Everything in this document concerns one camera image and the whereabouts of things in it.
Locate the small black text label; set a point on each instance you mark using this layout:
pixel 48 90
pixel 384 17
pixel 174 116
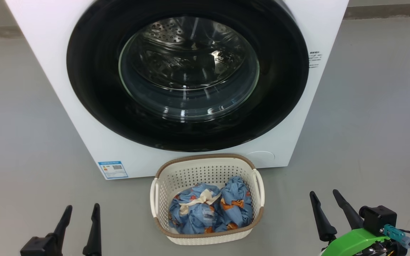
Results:
pixel 314 59

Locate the steel perforated washer drum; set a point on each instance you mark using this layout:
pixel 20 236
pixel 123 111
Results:
pixel 190 49

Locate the white front-load washing machine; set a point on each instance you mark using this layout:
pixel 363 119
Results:
pixel 55 53

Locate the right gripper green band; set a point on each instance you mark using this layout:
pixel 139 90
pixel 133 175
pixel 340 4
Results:
pixel 354 240

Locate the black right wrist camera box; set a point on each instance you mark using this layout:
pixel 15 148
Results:
pixel 379 217

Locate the blue energy label sticker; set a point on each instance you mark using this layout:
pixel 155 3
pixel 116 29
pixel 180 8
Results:
pixel 113 170

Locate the round white service flap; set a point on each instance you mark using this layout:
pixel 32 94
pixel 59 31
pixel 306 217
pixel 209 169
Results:
pixel 262 158

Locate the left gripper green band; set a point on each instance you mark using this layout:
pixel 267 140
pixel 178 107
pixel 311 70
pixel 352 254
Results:
pixel 37 247

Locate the blue garment with cream lining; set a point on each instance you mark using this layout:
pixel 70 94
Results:
pixel 194 213

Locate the cream basket with brown rim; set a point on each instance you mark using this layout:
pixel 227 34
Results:
pixel 205 170

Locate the blue garment with orange print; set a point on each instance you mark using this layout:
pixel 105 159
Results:
pixel 238 202

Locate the black round washer door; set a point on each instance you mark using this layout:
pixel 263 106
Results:
pixel 94 89

